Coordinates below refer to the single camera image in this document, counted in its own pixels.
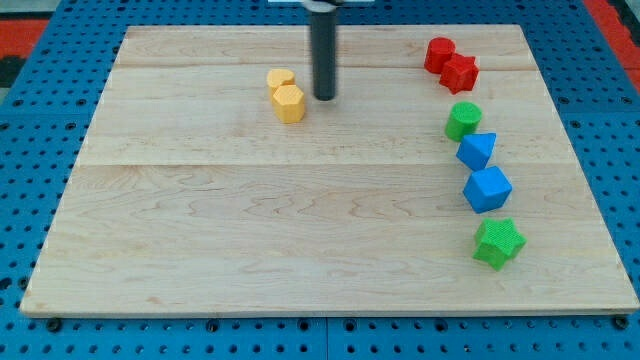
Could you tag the yellow hexagon block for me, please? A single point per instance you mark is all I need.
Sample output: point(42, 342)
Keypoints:
point(289, 104)

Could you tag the light wooden board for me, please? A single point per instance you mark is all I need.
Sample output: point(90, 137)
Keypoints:
point(190, 199)

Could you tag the green cylinder block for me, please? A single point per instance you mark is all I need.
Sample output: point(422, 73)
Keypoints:
point(463, 119)

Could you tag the blue triangle block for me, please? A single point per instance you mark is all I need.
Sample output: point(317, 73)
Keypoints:
point(475, 150)

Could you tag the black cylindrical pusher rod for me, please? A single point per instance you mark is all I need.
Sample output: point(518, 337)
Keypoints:
point(323, 37)

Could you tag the blue cube block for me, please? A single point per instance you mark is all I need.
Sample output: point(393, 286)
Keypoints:
point(487, 189)

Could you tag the red star block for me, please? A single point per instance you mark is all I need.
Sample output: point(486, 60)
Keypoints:
point(459, 73)

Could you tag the red cylinder block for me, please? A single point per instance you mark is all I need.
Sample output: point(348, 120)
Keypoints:
point(439, 51)

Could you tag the green star block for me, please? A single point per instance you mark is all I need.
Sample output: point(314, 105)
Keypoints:
point(497, 241)

